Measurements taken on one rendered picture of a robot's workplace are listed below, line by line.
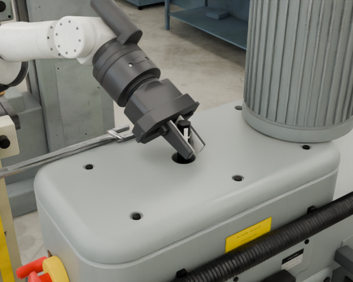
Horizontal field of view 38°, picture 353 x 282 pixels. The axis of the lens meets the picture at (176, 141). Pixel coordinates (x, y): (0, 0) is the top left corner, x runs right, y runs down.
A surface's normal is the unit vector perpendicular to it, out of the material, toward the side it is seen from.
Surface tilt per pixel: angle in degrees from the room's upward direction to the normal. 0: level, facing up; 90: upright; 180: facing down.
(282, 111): 90
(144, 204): 0
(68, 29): 74
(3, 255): 90
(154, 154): 0
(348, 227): 90
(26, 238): 0
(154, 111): 30
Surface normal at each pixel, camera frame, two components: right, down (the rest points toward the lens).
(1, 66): 0.72, 0.47
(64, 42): -0.53, 0.18
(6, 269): 0.56, 0.42
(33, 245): 0.00, -0.86
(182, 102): 0.36, -0.58
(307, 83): -0.15, 0.51
